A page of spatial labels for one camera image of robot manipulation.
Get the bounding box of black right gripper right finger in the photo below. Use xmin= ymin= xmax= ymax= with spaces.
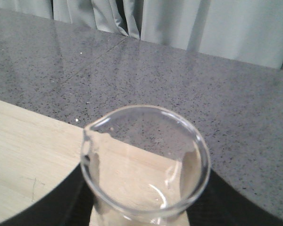
xmin=186 ymin=170 xmax=283 ymax=226

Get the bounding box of clear glass beaker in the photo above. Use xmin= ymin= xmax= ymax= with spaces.
xmin=81 ymin=105 xmax=211 ymax=226

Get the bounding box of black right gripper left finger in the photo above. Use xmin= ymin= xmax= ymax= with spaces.
xmin=0 ymin=165 xmax=94 ymax=226

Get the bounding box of grey curtain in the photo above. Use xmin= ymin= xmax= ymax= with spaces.
xmin=0 ymin=0 xmax=283 ymax=70

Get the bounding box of light wooden cutting board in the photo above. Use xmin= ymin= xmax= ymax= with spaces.
xmin=0 ymin=97 xmax=191 ymax=226

